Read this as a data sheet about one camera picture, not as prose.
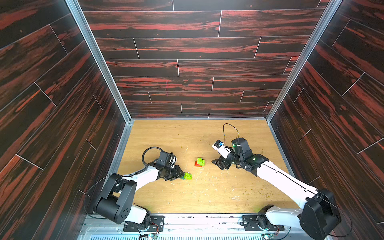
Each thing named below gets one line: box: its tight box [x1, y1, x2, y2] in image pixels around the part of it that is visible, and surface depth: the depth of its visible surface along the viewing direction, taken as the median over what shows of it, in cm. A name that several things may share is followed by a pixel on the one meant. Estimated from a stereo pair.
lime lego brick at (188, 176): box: [184, 172, 193, 180], surface depth 90 cm
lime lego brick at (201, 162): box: [197, 158, 206, 166], surface depth 93 cm
